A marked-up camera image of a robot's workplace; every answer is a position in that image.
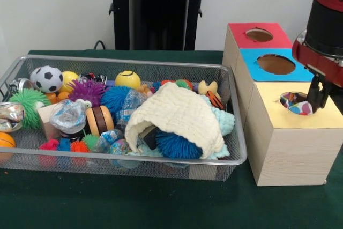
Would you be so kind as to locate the polka dot cloth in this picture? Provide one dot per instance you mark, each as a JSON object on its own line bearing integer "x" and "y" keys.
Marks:
{"x": 300, "y": 107}

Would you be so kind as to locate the wooden burger toy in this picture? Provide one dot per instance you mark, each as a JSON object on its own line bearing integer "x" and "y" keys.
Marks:
{"x": 99, "y": 120}

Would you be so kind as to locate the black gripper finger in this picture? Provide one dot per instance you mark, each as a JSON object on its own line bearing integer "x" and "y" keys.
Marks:
{"x": 323, "y": 97}
{"x": 312, "y": 89}

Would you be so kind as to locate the dark green table cloth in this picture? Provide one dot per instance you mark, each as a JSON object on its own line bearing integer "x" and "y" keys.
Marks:
{"x": 107, "y": 207}

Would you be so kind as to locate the shallow silver mesh bin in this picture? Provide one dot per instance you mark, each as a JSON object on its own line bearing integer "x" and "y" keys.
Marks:
{"x": 80, "y": 163}

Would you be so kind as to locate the large blue spiky ball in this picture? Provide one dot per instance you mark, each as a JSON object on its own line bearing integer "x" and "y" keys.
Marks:
{"x": 113, "y": 99}

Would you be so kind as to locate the purple spiky monster toy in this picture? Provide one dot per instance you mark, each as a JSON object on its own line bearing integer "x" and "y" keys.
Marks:
{"x": 85, "y": 89}

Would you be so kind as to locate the dark blue fuzzy ball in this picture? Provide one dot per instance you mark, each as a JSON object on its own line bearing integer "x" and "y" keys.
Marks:
{"x": 178, "y": 146}

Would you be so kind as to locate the cream yellow cloth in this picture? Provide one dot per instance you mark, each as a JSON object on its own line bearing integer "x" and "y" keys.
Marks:
{"x": 174, "y": 105}

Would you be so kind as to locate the wooden box with three holes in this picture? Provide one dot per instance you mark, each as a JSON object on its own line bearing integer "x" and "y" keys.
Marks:
{"x": 289, "y": 154}

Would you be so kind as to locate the orange ball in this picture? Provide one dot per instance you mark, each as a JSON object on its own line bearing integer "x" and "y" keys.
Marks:
{"x": 6, "y": 140}

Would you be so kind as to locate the light blue cloth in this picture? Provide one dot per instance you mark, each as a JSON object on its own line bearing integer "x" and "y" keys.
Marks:
{"x": 226, "y": 119}

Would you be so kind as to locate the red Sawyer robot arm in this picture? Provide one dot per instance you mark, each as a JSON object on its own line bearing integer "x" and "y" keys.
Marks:
{"x": 327, "y": 11}

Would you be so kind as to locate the black and white soccer ball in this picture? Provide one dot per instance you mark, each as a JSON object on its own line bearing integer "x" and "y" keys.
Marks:
{"x": 49, "y": 78}

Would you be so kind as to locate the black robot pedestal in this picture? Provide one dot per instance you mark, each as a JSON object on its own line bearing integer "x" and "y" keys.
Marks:
{"x": 155, "y": 11}

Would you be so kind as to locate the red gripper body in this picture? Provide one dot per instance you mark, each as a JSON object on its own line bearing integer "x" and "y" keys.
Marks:
{"x": 316, "y": 62}

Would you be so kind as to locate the green spiky ball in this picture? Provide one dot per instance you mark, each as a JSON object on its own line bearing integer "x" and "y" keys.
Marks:
{"x": 26, "y": 100}

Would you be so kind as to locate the yellow smiley ball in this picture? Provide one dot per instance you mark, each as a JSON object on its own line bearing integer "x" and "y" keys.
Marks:
{"x": 127, "y": 79}

